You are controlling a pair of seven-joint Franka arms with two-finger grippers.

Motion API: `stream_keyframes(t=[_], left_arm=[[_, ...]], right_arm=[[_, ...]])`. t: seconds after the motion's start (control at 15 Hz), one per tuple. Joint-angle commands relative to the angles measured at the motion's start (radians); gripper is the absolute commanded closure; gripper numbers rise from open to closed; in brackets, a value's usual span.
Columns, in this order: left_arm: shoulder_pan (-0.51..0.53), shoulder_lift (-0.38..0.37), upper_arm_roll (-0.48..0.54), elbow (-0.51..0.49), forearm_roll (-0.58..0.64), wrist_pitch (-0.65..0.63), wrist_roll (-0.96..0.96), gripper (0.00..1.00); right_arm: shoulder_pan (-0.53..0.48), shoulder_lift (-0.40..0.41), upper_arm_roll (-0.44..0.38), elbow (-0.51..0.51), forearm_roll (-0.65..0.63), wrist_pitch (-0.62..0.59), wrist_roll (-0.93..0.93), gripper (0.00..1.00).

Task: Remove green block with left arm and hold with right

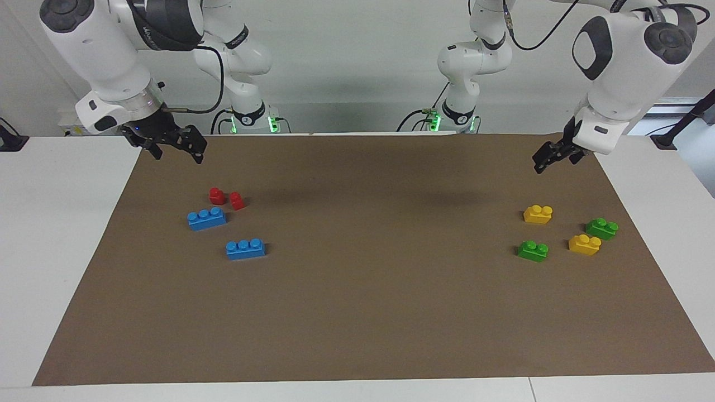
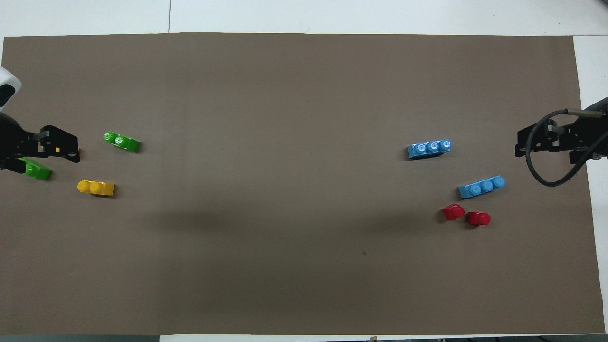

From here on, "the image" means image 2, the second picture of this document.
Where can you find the brown table mat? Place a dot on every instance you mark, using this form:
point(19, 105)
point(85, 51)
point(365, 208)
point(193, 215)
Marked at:
point(304, 237)

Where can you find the green two-stud toy block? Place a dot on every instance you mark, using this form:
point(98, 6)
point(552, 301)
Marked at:
point(38, 171)
point(121, 141)

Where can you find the blue three-stud toy block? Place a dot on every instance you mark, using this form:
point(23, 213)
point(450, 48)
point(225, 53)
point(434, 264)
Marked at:
point(480, 187)
point(429, 149)

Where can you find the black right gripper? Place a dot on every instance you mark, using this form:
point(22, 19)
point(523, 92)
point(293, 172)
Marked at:
point(591, 135)

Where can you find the red small toy block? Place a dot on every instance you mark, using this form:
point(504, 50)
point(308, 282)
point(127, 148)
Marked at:
point(479, 218)
point(452, 212)

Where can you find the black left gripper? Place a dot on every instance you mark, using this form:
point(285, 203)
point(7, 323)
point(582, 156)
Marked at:
point(14, 140)

